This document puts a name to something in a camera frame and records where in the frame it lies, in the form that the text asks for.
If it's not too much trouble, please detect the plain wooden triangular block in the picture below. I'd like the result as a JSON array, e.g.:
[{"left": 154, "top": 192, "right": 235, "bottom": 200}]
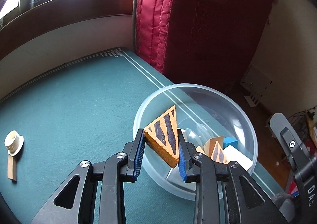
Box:
[{"left": 203, "top": 136, "right": 224, "bottom": 156}]

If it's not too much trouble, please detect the large orange tiger-striped wedge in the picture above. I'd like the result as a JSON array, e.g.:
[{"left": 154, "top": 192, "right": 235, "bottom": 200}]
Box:
[{"left": 143, "top": 105, "right": 180, "bottom": 168}]

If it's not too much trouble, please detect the small orange tiger-striped wedge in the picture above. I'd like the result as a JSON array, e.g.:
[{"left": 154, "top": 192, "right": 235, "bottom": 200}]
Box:
[{"left": 211, "top": 141, "right": 228, "bottom": 164}]

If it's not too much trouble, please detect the white zebra-striped wedge block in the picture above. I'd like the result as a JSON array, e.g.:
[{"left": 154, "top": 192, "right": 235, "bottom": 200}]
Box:
[{"left": 223, "top": 145, "right": 253, "bottom": 171}]

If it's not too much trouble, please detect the grey gloved right hand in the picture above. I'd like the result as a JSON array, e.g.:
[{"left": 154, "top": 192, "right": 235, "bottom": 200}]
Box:
[{"left": 271, "top": 193, "right": 296, "bottom": 223}]

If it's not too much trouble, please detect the clear plastic bowl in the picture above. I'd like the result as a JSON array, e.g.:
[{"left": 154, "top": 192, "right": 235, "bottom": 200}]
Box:
[{"left": 133, "top": 83, "right": 258, "bottom": 200}]

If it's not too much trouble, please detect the blue wooden wedge block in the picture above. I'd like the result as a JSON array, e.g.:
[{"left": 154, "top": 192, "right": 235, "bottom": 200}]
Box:
[{"left": 222, "top": 137, "right": 239, "bottom": 149}]

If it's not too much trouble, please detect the white floor rack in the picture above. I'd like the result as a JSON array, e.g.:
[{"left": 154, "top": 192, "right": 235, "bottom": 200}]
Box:
[{"left": 240, "top": 65, "right": 272, "bottom": 107}]

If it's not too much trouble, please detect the plain wooden rectangular block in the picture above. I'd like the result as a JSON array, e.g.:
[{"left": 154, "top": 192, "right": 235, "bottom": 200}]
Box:
[{"left": 7, "top": 155, "right": 17, "bottom": 181}]

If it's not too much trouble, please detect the red quilted curtain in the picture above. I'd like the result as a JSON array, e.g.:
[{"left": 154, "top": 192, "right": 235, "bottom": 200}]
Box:
[{"left": 134, "top": 0, "right": 273, "bottom": 92}]

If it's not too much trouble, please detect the dark wooden window frame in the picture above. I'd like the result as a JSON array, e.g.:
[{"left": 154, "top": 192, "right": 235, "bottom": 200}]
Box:
[{"left": 1, "top": 0, "right": 133, "bottom": 59}]

